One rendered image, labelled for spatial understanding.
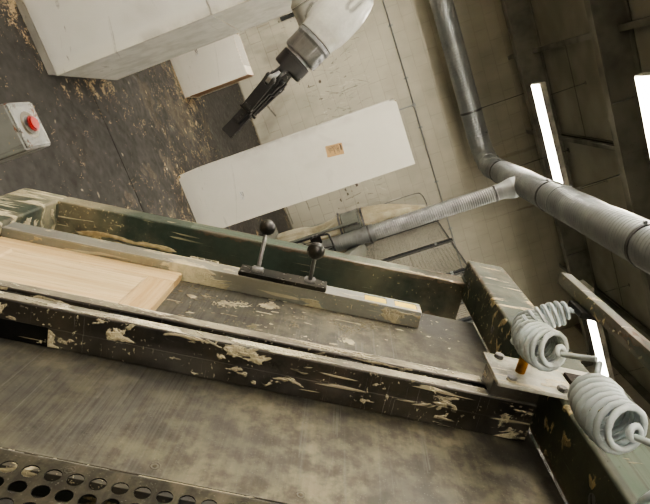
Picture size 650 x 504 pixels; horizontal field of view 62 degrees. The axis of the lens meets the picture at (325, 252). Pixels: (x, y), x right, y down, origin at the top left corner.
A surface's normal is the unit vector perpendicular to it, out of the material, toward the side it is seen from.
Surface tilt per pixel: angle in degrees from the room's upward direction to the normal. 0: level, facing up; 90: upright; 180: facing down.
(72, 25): 90
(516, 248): 90
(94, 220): 90
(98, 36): 90
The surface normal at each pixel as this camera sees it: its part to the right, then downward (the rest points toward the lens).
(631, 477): 0.19, -0.94
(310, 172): -0.05, 0.27
